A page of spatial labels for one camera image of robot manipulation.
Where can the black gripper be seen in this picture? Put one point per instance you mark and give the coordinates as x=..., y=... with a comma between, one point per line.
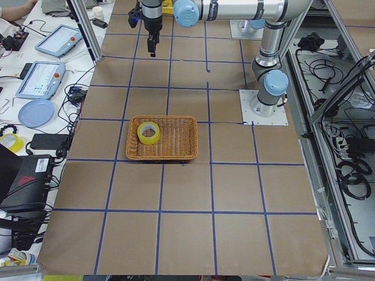
x=153, y=26

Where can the yellow packing tape roll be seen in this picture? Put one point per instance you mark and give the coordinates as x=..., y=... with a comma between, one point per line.
x=151, y=139

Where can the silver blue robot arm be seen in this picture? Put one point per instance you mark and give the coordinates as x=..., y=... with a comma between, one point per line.
x=272, y=82

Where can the yellow tape roll on desk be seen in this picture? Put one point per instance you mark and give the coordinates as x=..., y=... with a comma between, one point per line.
x=12, y=142

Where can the yellow plastic tray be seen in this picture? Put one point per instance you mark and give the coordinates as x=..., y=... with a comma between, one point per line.
x=167, y=7

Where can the white paper cup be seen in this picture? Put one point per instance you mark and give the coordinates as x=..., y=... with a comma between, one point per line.
x=98, y=12

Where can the upper teach pendant tablet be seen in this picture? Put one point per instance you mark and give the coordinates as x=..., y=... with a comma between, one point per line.
x=60, y=41

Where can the teach pendant tablet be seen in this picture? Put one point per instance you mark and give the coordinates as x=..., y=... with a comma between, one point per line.
x=42, y=80
x=60, y=41

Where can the brown wicker basket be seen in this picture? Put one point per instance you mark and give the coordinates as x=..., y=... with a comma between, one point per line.
x=178, y=139

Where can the lower teach pendant tablet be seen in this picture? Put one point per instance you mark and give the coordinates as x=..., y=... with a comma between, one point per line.
x=42, y=80

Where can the light blue plate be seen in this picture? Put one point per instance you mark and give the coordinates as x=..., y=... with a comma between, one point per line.
x=36, y=113

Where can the black power adapter brick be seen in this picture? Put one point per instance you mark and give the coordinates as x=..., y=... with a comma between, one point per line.
x=47, y=141

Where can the black computer box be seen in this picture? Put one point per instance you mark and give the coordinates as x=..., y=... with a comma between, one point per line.
x=25, y=181

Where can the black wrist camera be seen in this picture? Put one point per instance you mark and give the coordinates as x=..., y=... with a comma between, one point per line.
x=134, y=16

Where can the aluminium frame post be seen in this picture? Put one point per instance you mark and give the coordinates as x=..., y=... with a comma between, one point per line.
x=79, y=11

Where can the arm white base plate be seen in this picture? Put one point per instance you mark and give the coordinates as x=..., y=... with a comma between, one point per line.
x=256, y=113
x=247, y=29

